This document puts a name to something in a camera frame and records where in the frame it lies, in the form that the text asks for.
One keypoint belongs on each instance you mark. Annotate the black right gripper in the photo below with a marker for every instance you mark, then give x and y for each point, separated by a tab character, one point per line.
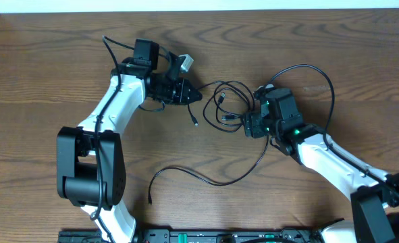
252	125

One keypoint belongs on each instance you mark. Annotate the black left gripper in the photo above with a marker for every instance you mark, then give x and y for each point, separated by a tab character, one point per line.
179	92

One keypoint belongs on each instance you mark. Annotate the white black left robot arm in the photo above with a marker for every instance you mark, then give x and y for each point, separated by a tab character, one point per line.
91	172

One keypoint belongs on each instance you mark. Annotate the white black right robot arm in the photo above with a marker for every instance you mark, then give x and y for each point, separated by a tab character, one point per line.
372	192

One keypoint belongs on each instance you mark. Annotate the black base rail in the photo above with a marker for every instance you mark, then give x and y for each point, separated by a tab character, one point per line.
195	236

